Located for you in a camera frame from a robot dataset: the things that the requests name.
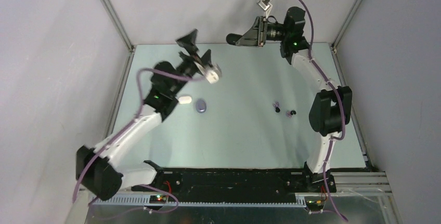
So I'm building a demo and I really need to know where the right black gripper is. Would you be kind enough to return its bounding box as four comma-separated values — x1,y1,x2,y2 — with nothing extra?
235,16,289,47

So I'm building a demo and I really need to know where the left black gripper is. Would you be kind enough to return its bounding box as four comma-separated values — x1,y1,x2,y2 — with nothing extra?
168,30,211,96

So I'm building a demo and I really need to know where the white earbud charging case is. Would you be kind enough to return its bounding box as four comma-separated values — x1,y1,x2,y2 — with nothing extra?
178,96,192,104

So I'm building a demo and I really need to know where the purple earbud charging case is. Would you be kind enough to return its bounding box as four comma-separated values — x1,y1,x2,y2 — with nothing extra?
195,99,207,113

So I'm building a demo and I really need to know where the black earbud charging case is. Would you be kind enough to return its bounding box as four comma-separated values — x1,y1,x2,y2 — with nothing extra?
226,33,242,45

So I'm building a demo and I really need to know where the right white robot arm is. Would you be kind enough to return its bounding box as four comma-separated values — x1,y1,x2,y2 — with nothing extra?
226,7,352,192

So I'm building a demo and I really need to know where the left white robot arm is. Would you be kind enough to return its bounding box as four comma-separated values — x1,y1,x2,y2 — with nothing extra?
72,29,222,202

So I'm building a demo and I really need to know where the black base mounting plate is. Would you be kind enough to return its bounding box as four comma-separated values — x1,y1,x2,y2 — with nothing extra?
150,168,336,202

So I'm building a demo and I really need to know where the left controller circuit board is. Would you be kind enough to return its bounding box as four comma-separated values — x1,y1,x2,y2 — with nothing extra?
149,195,168,204

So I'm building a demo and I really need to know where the controller circuit board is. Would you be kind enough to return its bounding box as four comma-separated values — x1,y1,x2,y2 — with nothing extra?
305,200,326,213
149,195,168,204

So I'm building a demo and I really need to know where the right controller circuit board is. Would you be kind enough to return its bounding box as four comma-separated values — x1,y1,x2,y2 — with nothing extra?
305,200,326,213

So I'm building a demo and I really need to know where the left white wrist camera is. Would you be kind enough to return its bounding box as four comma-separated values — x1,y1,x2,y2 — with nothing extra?
204,64,222,84

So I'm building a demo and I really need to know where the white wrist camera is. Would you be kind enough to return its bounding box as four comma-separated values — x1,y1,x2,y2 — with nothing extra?
257,0,273,18
204,64,222,84

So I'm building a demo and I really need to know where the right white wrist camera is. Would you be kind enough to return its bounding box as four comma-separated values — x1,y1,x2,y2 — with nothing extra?
257,0,273,18

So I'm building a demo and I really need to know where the left aluminium frame post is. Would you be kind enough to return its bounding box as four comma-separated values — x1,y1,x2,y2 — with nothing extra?
100,0,134,52

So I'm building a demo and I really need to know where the aluminium frame post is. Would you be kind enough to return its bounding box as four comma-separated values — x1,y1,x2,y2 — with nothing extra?
100,0,134,52
331,0,364,49

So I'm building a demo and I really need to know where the right aluminium frame post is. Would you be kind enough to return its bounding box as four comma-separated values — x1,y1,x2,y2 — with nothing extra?
331,0,364,49

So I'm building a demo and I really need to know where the grey slotted cable duct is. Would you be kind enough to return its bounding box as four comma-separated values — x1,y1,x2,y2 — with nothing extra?
94,194,306,208

